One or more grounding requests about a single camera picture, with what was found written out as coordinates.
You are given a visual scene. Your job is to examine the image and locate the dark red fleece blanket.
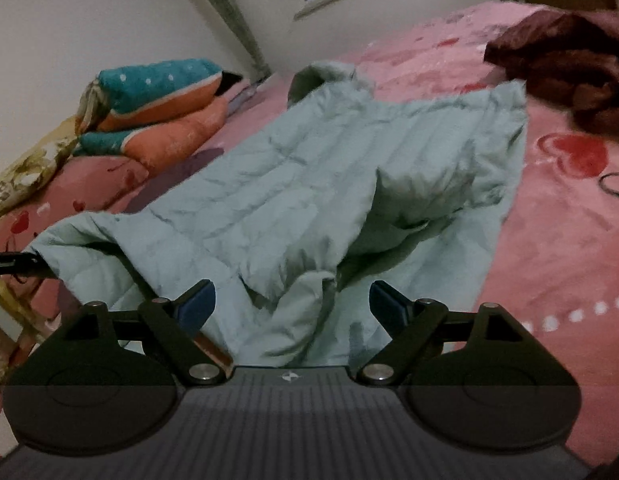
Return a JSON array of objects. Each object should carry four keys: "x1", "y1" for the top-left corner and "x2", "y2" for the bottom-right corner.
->
[{"x1": 483, "y1": 9, "x2": 619, "y2": 139}]

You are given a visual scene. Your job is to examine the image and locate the light green knitted garment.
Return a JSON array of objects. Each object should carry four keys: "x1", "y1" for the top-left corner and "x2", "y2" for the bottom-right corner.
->
[{"x1": 24, "y1": 60, "x2": 529, "y2": 367}]

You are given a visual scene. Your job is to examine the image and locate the pink plush bed blanket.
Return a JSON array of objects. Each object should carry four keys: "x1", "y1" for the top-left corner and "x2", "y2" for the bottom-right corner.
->
[{"x1": 0, "y1": 0, "x2": 619, "y2": 391}]

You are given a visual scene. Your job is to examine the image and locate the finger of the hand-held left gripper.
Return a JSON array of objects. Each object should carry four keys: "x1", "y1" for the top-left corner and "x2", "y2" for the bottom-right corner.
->
[{"x1": 0, "y1": 251, "x2": 44, "y2": 279}]

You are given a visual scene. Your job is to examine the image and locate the grey green curtain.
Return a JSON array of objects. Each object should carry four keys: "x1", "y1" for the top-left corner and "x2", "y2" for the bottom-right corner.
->
[{"x1": 177, "y1": 0, "x2": 269, "y2": 82}]

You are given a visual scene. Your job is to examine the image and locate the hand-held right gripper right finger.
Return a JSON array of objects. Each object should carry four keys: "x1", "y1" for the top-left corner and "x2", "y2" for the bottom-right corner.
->
[{"x1": 356, "y1": 280, "x2": 543, "y2": 387}]

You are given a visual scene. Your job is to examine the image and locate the teal and orange dotted pillow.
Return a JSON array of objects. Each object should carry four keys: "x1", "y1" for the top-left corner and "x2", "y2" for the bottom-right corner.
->
[
  {"x1": 77, "y1": 58, "x2": 244, "y2": 133},
  {"x1": 74, "y1": 95, "x2": 229, "y2": 171}
]

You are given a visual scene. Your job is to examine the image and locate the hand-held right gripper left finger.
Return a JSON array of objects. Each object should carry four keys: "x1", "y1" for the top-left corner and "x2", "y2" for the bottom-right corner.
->
[{"x1": 54, "y1": 279, "x2": 234, "y2": 387}]

